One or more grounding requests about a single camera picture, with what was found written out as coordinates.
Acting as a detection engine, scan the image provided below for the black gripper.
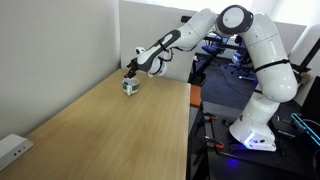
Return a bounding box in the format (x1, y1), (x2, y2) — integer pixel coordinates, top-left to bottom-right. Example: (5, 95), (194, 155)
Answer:
(125, 58), (145, 79)

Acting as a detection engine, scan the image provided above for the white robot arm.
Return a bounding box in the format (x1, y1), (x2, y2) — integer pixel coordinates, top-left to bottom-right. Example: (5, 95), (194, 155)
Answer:
(126, 5), (298, 152)

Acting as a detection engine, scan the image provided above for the white green patterned cup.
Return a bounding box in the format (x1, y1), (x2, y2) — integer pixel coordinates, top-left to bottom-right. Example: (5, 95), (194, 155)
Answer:
(122, 78), (140, 96)

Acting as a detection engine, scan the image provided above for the orange box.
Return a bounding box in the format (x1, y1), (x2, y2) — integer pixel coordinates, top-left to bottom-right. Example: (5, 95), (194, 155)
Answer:
(190, 85), (201, 108)

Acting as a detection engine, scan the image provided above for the orange black clamp right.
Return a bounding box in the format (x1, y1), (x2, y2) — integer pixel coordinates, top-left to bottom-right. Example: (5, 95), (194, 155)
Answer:
(204, 113), (218, 121)

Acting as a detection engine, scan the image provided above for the orange black clamp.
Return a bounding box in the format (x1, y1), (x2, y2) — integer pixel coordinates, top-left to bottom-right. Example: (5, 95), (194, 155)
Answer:
(204, 136), (224, 149)
(204, 113), (218, 121)

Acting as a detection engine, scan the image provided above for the orange black clamp left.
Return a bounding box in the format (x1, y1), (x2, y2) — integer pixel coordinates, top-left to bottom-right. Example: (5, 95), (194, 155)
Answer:
(204, 136), (224, 149)

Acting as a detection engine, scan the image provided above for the white box on table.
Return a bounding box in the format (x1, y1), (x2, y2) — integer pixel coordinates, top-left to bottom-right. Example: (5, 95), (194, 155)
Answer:
(0, 134), (33, 171)

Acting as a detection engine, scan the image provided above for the cyan lit computer case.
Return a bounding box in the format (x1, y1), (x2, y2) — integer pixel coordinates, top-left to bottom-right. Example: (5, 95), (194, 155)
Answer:
(291, 113), (320, 147)

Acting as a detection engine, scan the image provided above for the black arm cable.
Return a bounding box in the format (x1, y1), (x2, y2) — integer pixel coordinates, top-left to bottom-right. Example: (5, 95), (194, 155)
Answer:
(156, 36), (198, 76)

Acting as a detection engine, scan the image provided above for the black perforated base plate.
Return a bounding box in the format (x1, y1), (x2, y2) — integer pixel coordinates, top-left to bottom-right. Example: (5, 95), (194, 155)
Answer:
(211, 116), (316, 179)

